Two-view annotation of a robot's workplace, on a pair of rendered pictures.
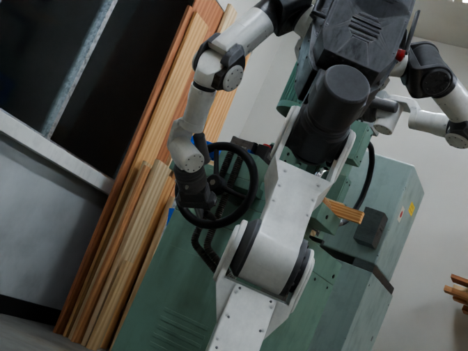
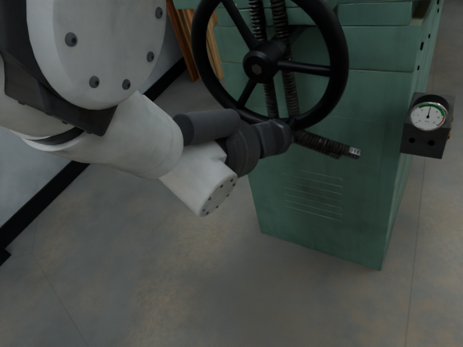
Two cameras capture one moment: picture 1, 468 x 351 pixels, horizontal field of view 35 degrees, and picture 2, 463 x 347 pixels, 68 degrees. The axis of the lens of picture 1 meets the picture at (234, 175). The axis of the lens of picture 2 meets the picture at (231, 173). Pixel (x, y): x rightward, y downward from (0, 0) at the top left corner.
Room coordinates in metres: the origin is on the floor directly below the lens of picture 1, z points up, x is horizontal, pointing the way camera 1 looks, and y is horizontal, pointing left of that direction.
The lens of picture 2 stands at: (1.79, 0.05, 1.07)
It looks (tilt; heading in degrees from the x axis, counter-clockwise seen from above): 42 degrees down; 10
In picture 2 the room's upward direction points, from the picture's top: 16 degrees counter-clockwise
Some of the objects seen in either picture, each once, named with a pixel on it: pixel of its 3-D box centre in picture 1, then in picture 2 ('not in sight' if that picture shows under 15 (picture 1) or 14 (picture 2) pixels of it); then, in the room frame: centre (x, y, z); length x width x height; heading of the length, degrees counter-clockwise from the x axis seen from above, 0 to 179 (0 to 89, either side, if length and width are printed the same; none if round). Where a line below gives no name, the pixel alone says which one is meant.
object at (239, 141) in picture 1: (253, 150); not in sight; (2.48, -0.02, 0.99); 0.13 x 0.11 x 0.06; 60
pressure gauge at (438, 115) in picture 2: not in sight; (428, 115); (2.33, -0.25, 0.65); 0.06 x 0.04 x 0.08; 60
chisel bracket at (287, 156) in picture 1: (282, 161); not in sight; (2.66, -0.14, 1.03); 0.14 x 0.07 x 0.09; 150
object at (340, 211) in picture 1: (285, 192); not in sight; (2.61, -0.19, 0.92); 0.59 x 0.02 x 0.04; 60
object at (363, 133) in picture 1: (354, 143); not in sight; (2.76, -0.37, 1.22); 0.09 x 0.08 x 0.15; 150
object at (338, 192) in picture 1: (332, 190); not in sight; (2.73, -0.36, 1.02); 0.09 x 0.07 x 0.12; 60
